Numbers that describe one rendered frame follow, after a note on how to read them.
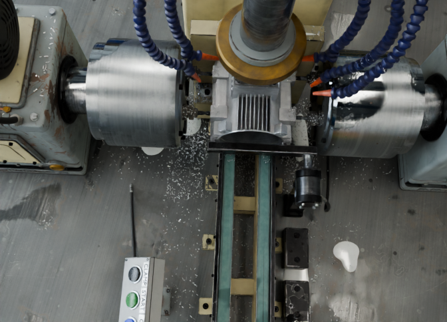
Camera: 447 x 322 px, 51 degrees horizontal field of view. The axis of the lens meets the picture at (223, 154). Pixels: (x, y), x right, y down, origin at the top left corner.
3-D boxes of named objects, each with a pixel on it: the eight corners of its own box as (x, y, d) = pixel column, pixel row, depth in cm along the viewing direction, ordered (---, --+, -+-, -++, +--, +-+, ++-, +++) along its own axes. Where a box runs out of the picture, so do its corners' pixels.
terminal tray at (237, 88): (231, 52, 111) (233, 36, 104) (277, 55, 111) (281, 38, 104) (230, 100, 107) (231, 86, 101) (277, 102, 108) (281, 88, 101)
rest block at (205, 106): (195, 99, 137) (194, 80, 126) (219, 100, 137) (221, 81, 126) (194, 118, 135) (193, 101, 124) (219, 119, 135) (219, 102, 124)
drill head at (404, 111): (279, 76, 127) (295, 24, 103) (430, 84, 128) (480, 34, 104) (278, 165, 119) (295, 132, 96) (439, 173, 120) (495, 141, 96)
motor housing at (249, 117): (213, 81, 126) (214, 44, 107) (285, 84, 126) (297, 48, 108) (209, 152, 120) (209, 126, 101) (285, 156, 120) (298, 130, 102)
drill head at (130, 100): (66, 66, 126) (33, 11, 102) (203, 73, 127) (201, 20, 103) (52, 155, 119) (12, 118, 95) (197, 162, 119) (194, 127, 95)
